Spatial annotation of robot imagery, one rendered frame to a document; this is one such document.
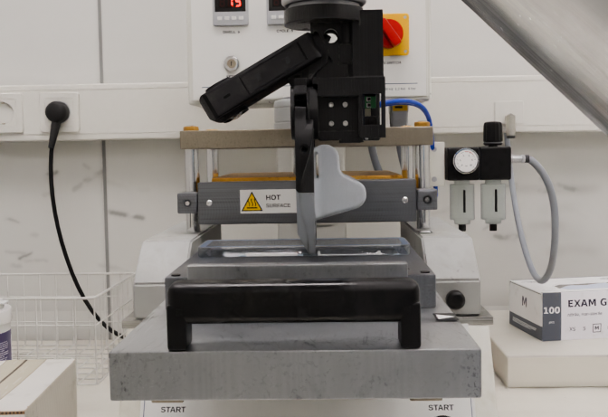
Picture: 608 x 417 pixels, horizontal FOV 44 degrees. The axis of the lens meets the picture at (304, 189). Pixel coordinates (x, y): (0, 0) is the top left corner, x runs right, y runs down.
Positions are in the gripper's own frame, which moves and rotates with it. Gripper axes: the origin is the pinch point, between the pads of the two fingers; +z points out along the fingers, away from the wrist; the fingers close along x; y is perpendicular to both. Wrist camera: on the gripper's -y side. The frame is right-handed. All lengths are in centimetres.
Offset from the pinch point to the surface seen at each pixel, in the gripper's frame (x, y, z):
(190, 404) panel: -1.3, -10.5, 15.0
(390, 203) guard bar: 11.3, 8.7, -2.0
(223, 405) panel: -1.3, -7.5, 15.1
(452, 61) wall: 69, 25, -23
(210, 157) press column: 28.3, -12.7, -6.9
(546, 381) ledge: 37, 32, 25
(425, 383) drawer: -23.8, 7.7, 6.1
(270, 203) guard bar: 11.2, -3.9, -2.2
